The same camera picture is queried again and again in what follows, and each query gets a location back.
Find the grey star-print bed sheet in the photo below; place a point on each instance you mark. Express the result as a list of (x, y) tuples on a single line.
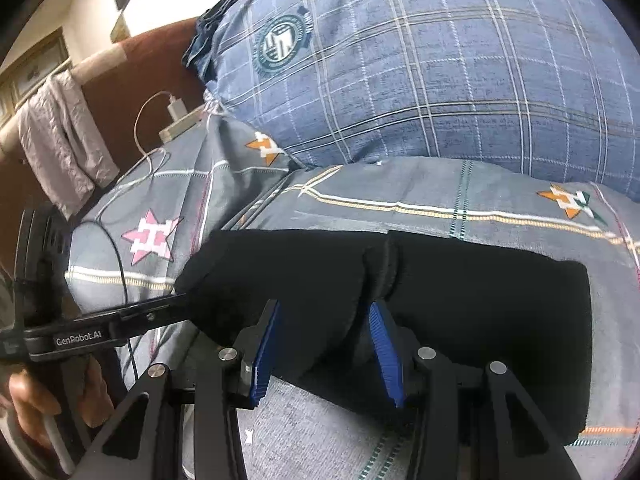
[(350, 200)]

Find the brown bed headboard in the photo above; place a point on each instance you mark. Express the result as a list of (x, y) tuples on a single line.
[(130, 70)]

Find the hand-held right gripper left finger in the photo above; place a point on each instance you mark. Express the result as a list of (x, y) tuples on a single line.
[(265, 355)]

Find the white charger plug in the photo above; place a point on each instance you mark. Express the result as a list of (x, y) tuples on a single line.
[(176, 108)]

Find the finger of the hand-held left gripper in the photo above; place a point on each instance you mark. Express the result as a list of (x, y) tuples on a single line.
[(155, 310)]

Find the grey towel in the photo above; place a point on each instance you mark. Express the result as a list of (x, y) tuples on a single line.
[(60, 140)]

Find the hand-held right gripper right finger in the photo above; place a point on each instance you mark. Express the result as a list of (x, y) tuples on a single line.
[(387, 355)]

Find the blue plaid pillow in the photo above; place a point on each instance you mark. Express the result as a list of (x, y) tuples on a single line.
[(450, 85)]

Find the black pants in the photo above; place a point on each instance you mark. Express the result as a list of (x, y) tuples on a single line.
[(475, 310)]

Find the person's left hand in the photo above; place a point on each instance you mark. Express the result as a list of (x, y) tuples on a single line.
[(30, 395)]

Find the beige power strip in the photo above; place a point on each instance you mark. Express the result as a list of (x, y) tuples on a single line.
[(180, 126)]

